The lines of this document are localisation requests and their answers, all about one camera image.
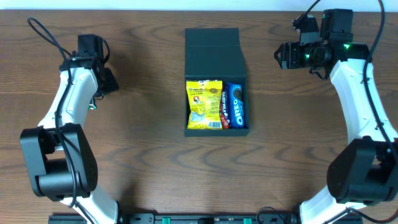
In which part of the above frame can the small green candy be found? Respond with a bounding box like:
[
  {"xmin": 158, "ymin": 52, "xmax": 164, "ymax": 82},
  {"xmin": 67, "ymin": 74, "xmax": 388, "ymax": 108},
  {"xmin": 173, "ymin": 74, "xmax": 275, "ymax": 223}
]
[{"xmin": 88, "ymin": 97, "xmax": 97, "ymax": 110}]

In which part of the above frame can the blue Oreo cookie pack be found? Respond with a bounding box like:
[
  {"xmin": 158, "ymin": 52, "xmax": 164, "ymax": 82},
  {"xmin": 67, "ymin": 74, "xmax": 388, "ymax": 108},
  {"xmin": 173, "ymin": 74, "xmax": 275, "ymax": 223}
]
[{"xmin": 227, "ymin": 82, "xmax": 244, "ymax": 129}]

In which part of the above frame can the dark green lidded box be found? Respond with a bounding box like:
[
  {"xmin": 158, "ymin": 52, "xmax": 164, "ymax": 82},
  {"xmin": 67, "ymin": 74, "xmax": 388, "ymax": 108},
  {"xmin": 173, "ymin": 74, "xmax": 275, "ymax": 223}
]
[{"xmin": 184, "ymin": 28, "xmax": 250, "ymax": 137}]

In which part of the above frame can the dark blue Dairy Milk bar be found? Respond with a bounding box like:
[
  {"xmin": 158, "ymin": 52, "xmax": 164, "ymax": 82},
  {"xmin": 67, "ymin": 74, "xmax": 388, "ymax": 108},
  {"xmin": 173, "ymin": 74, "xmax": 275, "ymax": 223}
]
[{"xmin": 221, "ymin": 90, "xmax": 230, "ymax": 124}]

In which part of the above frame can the red candy bag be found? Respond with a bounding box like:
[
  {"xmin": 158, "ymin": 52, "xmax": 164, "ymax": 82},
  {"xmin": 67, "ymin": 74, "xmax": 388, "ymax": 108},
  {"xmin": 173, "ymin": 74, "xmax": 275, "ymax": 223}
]
[{"xmin": 220, "ymin": 103, "xmax": 229, "ymax": 129}]

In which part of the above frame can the yellow snack bag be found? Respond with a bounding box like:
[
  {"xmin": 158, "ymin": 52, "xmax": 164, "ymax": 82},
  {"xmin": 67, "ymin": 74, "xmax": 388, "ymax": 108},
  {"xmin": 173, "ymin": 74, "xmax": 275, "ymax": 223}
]
[{"xmin": 186, "ymin": 80, "xmax": 223, "ymax": 129}]

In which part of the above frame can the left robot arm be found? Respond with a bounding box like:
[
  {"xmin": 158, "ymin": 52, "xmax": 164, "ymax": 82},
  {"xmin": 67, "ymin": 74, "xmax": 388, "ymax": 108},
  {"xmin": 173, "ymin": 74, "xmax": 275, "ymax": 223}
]
[{"xmin": 20, "ymin": 54, "xmax": 119, "ymax": 223}]

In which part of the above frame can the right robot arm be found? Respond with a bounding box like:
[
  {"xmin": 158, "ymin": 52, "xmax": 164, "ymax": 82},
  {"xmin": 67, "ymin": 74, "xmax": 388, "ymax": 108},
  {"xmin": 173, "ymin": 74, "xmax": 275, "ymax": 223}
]
[{"xmin": 274, "ymin": 9, "xmax": 397, "ymax": 223}]

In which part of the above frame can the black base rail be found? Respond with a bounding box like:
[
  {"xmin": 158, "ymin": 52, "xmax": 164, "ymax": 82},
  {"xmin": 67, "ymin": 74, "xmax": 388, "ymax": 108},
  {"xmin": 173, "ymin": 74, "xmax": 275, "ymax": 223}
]
[{"xmin": 48, "ymin": 213, "xmax": 299, "ymax": 224}]

